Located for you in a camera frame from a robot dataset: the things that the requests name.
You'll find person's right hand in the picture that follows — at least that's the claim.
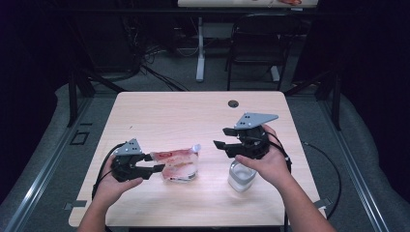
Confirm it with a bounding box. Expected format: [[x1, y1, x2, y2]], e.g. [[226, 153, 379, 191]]
[[234, 124, 293, 194]]

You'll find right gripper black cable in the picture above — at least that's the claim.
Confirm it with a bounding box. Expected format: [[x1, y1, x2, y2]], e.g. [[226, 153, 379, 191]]
[[265, 131, 344, 232]]

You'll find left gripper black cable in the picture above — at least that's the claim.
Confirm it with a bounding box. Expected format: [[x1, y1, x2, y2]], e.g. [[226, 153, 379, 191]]
[[91, 142, 128, 201]]

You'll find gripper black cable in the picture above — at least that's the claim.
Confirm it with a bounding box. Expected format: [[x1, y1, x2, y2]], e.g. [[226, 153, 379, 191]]
[[91, 142, 128, 201], [265, 131, 344, 232]]

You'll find pink and white spouted pouch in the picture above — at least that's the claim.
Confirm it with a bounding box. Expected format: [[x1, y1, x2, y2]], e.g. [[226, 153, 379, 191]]
[[149, 143, 202, 184]]

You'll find black metal stand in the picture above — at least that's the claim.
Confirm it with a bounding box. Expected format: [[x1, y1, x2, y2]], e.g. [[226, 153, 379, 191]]
[[283, 69, 342, 131], [67, 64, 127, 129]]

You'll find person's left hand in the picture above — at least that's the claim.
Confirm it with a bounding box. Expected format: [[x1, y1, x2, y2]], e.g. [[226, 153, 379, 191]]
[[93, 155, 145, 209]]

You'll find bundle of black floor cables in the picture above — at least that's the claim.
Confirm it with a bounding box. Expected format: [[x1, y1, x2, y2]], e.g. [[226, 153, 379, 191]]
[[122, 18, 191, 93]]

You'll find grey tape strip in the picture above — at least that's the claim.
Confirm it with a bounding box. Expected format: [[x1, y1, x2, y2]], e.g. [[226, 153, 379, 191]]
[[313, 197, 333, 211], [63, 200, 88, 211]]

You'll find black floor socket frame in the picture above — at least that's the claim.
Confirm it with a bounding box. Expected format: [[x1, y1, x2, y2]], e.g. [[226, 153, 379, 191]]
[[70, 130, 91, 146]]

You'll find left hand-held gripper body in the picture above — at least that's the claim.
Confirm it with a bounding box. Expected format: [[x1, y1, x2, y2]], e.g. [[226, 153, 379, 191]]
[[110, 137, 153, 183]]

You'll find black folding chair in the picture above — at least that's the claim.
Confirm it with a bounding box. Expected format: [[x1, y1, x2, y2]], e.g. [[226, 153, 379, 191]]
[[224, 13, 306, 92]]

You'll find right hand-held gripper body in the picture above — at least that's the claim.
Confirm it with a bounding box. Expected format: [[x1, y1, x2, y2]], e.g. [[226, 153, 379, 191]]
[[224, 111, 280, 160]]

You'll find metal floor rail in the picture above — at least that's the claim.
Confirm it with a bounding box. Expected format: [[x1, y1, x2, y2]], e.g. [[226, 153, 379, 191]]
[[318, 96, 391, 232], [0, 96, 95, 232]]

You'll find light table with white legs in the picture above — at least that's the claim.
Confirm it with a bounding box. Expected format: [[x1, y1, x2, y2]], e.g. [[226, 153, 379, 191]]
[[177, 0, 319, 83]]

